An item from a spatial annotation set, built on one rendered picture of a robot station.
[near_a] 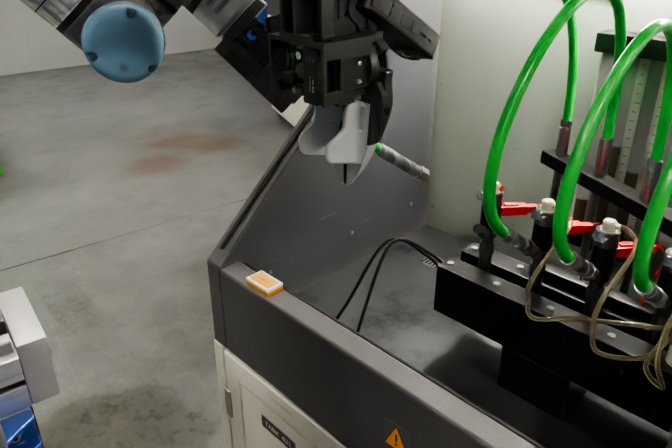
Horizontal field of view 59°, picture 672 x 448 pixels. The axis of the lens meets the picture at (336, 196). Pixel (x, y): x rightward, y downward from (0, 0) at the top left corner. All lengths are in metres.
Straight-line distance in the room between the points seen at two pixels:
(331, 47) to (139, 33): 0.20
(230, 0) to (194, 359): 1.71
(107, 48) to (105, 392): 1.74
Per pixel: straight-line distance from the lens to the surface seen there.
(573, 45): 0.96
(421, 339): 0.99
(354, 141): 0.55
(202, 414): 2.07
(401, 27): 0.56
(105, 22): 0.60
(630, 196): 0.90
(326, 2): 0.50
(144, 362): 2.31
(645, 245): 0.61
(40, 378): 0.83
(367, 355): 0.76
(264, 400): 1.00
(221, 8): 0.74
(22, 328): 0.82
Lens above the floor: 1.44
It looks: 25 degrees down
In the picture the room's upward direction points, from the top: straight up
